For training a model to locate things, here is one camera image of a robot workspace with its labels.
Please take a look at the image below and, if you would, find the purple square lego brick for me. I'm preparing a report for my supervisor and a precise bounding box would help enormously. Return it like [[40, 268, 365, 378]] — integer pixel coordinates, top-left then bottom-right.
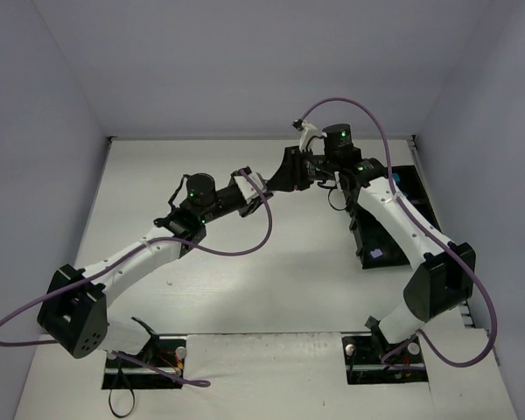
[[369, 248, 384, 259]]

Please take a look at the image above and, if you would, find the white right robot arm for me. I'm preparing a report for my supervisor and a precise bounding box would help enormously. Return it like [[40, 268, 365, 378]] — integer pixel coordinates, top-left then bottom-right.
[[267, 120, 476, 345]]

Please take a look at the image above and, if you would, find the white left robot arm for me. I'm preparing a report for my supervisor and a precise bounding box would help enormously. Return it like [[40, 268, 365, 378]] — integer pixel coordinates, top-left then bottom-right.
[[37, 168, 272, 359]]

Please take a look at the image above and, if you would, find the black four-compartment sorting bin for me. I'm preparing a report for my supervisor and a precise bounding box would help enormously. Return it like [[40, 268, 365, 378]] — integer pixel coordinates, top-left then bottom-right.
[[343, 165, 440, 270]]

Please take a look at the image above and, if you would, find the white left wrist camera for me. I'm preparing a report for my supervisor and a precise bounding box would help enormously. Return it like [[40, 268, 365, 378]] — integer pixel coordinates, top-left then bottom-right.
[[234, 172, 267, 204]]

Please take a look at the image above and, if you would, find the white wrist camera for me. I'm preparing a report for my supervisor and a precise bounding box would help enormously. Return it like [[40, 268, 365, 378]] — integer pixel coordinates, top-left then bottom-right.
[[292, 119, 322, 152], [234, 172, 267, 204]]

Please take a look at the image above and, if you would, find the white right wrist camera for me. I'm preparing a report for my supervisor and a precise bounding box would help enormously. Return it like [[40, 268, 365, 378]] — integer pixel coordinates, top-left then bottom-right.
[[292, 119, 322, 152]]

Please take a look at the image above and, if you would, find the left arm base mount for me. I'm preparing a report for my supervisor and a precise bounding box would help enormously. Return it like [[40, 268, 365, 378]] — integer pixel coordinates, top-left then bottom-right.
[[101, 317, 187, 390]]

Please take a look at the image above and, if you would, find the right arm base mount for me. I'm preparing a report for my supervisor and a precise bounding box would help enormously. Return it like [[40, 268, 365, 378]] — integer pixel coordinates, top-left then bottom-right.
[[341, 333, 429, 386]]

